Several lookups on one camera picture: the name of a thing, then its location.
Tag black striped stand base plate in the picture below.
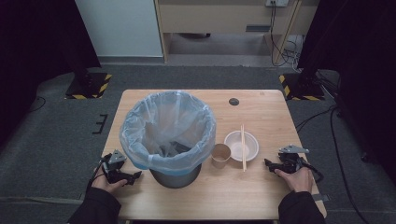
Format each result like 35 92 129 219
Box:
64 72 113 101
277 72 327 102

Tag thin black left gripper cable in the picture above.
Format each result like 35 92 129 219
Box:
89 159 108 189

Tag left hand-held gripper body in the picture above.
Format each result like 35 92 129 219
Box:
101 149 135 185

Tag white cable bundle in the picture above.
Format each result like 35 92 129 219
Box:
283 35 305 72

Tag person's left hand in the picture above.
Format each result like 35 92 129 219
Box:
91 167 129 194

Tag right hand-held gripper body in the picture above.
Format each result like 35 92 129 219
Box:
275 144 310 175

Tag brown paper cup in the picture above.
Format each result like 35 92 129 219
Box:
211 143 233 170

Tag black power cable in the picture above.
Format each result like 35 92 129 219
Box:
269 2 295 67

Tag person's right hand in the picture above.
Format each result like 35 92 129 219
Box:
274 166 314 194

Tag white disposable bowl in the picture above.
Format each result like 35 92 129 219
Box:
223 130 261 163

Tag white power strip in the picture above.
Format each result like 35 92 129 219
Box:
264 0 290 8

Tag long black floor cable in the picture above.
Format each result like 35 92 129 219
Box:
294 105 372 224

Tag grey metal trash bin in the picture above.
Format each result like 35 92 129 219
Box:
148 162 203 189

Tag dark curtain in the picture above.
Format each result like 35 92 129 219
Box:
297 0 396 185
0 0 102 147

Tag clear blue plastic bin bag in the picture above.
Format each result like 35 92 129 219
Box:
119 90 218 177

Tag grey tape piece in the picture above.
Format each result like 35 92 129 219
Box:
312 193 332 203

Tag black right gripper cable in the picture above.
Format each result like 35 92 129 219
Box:
299 161 325 184

